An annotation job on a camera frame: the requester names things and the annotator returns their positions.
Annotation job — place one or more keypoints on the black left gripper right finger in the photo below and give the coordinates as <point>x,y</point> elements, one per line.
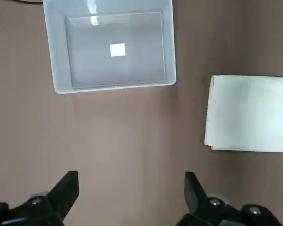
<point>195,195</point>

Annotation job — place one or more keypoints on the white square sticker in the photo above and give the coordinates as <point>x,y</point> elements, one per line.
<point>118,50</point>

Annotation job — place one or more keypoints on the cream tablecloth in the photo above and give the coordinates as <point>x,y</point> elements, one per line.
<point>250,113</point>

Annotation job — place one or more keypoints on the clear plastic box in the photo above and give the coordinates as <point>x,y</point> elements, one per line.
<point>59,47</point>

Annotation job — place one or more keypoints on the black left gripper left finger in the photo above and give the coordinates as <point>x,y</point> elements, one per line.
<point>61,195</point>

